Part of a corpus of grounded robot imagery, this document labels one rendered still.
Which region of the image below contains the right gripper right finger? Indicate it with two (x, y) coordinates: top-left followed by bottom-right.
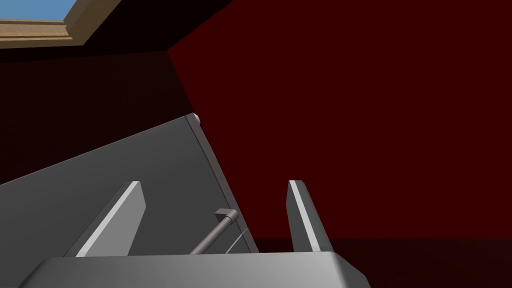
(285, 179), (335, 254)

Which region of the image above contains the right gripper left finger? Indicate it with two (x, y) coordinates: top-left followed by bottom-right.
(63, 180), (147, 258)

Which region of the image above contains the grey appliance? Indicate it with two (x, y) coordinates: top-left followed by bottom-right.
(0, 112), (260, 288)

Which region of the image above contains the wooden framed window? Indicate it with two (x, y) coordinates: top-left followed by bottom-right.
(0, 0), (125, 50)

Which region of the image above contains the grey bar handle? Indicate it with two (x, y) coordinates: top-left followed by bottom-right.
(188, 207), (240, 256)

